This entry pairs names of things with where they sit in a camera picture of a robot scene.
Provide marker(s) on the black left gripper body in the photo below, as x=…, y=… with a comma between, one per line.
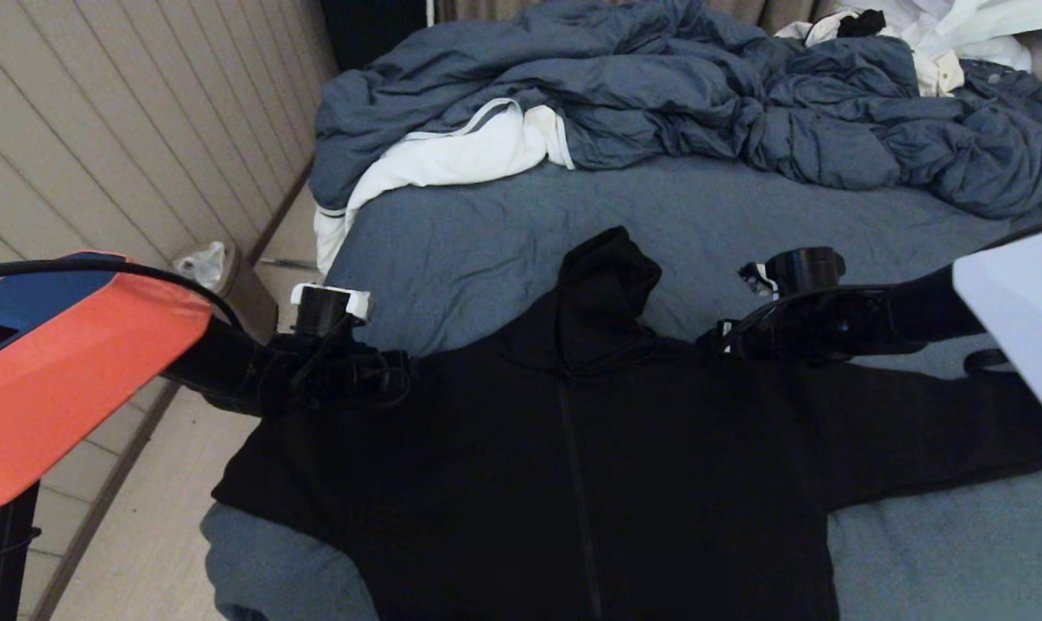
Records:
x=340, y=375

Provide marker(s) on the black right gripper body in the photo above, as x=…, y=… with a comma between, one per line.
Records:
x=814, y=328

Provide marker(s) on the black zip hoodie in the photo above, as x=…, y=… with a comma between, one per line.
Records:
x=573, y=483

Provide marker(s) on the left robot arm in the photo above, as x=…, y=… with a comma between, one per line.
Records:
x=81, y=379

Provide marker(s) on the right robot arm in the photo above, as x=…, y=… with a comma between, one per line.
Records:
x=995, y=319

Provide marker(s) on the white clothes pile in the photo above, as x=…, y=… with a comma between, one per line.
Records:
x=961, y=17

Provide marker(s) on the brown trash bin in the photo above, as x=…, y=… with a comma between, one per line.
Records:
x=249, y=289

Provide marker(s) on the grey metal rod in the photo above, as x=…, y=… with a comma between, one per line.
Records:
x=279, y=262

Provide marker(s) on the white plastic bin liner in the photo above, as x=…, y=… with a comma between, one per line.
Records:
x=202, y=261

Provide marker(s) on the blue bed sheet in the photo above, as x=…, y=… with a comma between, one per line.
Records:
x=486, y=250

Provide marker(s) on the cream garment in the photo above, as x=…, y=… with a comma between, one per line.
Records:
x=939, y=78

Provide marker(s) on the rumpled blue duvet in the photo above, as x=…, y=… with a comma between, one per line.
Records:
x=659, y=86

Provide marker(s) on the small black garment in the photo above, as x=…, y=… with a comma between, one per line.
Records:
x=862, y=24

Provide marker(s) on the blue denim garment with buttons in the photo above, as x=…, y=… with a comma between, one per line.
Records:
x=1013, y=86

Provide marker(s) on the beige curtain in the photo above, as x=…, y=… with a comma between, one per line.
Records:
x=771, y=13

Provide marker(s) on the black furniture piece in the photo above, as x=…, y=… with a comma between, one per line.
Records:
x=374, y=26

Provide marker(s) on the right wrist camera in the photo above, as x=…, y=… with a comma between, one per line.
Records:
x=797, y=272

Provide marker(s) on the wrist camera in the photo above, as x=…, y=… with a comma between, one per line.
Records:
x=327, y=306
x=797, y=272

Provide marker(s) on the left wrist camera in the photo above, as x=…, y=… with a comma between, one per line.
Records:
x=327, y=306

